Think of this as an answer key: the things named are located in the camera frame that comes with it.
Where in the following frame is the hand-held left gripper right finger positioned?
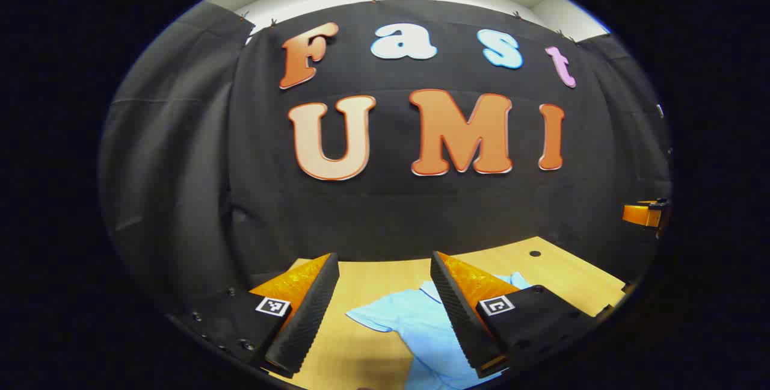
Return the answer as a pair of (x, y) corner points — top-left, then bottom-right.
(430, 250), (597, 379)

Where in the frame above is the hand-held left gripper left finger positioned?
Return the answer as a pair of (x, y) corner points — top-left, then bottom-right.
(168, 252), (340, 379)

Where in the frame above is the light blue T-shirt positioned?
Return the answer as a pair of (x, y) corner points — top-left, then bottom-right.
(346, 271), (533, 390)

